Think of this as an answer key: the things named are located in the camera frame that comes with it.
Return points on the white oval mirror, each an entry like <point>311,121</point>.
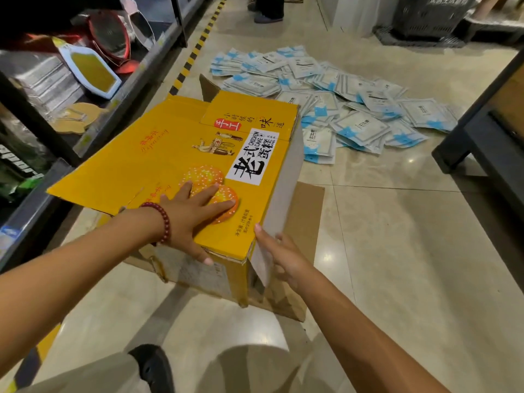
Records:
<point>141,28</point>

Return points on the tan bear shaped item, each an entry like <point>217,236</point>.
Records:
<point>82,114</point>

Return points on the person's right hand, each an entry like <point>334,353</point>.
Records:
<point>290,266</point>

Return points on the black metal store shelving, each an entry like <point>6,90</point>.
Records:
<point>37,190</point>

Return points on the person's left hand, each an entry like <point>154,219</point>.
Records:
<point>188,221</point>

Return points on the yellow white pillar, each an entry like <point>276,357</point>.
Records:
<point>356,12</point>

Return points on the red round mirror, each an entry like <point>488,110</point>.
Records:
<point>108,34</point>

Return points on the person's left forearm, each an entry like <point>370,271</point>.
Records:
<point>61,282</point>

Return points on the white blue framed mirror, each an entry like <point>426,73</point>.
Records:
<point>92,71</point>

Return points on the person's right forearm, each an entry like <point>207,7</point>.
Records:
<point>368,343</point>

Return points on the pile of white blue sheets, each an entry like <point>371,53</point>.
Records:
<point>360,126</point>

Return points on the person's light grey trousers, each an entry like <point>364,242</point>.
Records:
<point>82,376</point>

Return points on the brown cardboard box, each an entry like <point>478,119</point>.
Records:
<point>163,151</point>

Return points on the dark grey bin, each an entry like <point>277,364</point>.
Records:
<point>430,16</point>

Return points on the black wooden display stand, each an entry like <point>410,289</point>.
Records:
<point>483,139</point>

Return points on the person's black left shoe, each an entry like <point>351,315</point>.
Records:
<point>153,368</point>

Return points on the stack of clear plastic packs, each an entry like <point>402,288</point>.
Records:
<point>45,81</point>

